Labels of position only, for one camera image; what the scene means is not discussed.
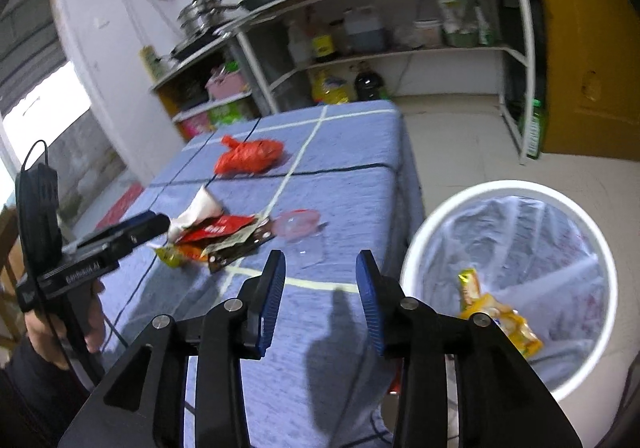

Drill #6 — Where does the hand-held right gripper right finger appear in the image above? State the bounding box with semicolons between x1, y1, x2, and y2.
355;250;583;448

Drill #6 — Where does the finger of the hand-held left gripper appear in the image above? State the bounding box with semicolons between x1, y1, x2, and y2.
75;210;172;259

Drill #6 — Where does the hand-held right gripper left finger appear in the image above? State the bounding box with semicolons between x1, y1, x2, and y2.
57;249;287;448

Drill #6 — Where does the small yellow wrapper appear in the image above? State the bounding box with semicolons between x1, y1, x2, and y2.
154;245;211;269

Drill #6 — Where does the white tissue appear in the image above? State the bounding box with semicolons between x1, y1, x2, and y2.
167;185;223;243

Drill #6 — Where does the yellow green snack wrapper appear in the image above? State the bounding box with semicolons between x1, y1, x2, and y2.
457;268;483;316

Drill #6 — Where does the red plastic bag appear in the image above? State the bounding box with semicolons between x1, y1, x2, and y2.
214;135;286;177

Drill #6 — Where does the yellow snack packet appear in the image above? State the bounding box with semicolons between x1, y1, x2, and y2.
460;293;543;359

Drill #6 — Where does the white trash bin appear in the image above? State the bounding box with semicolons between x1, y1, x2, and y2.
400;180;621;401

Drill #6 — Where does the person's left forearm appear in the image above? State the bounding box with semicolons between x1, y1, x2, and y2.
0;333;101;448

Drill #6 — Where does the person's left hand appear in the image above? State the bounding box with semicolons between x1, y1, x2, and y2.
24;278;108;371

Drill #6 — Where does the red floor mat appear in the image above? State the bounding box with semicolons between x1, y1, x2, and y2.
97;183;143;229

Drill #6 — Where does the pink carton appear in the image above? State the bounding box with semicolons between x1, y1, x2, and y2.
177;113;213;141

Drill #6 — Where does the black pot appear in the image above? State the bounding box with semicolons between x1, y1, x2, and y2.
172;78;208;111

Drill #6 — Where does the green carton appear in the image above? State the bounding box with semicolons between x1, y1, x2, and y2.
207;100;253;126

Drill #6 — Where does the blue checked tablecloth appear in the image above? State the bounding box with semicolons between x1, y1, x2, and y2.
100;100;426;448

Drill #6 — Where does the pink plastic basket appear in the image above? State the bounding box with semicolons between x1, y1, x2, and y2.
205;68;251;101

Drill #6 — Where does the yellow power strip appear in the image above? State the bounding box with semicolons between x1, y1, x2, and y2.
140;45;161;81

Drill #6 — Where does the low wooden shelf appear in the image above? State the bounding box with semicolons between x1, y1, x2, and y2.
150;28;261;141

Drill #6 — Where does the black induction cooker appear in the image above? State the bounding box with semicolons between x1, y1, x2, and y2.
170;30;231;61

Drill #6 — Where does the large yellow oil bottle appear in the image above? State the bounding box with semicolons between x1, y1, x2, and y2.
310;68;353;104

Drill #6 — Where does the large dark bottle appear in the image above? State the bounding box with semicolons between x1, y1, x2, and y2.
354;65;390;101

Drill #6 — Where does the steel steamer pot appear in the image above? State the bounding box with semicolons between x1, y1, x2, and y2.
177;0;236;36

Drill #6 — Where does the green soda bottle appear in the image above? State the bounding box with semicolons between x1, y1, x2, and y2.
520;99;546;159

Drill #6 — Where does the clear plastic bottle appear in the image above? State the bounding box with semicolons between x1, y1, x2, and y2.
287;22;313;68

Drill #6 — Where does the yellow label bottle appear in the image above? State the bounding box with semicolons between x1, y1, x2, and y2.
311;25;337;63

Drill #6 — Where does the dark glass jar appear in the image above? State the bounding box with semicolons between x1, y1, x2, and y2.
332;20;348;56

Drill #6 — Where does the clear jerry can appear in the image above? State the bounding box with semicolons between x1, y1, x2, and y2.
342;6;388;53

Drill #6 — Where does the white plastic bucket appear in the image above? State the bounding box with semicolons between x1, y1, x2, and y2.
412;18;443;48

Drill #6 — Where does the green bowl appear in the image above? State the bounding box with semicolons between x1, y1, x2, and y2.
442;28;481;48

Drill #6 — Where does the green white packet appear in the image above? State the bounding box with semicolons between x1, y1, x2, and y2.
472;2;501;46

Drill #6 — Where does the white plastic bag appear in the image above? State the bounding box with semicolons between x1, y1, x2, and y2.
437;0;476;33

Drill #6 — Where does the yellow wooden door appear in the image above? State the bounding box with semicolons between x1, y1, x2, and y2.
525;0;640;163

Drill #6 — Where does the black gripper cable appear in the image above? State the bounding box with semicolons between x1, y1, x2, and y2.
20;140;131;379

